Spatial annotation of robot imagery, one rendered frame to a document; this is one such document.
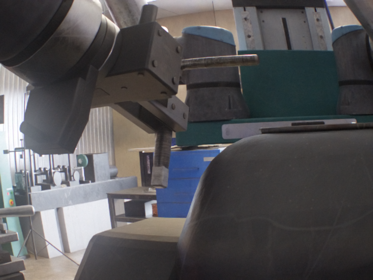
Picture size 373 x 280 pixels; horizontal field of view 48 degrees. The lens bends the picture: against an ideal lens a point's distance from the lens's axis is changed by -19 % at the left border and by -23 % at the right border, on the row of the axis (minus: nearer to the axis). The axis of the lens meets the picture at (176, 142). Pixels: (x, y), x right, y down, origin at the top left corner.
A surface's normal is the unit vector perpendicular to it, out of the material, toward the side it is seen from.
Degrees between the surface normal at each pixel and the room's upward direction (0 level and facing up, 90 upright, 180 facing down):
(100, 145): 90
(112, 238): 30
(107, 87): 158
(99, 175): 90
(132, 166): 90
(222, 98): 70
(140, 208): 90
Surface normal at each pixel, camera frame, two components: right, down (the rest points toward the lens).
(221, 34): 0.46, -0.09
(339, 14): -0.45, 0.04
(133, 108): 0.89, -0.05
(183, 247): -0.85, -0.32
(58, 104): -0.45, -0.33
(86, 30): 0.84, 0.17
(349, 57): -0.66, 0.07
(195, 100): -0.65, -0.29
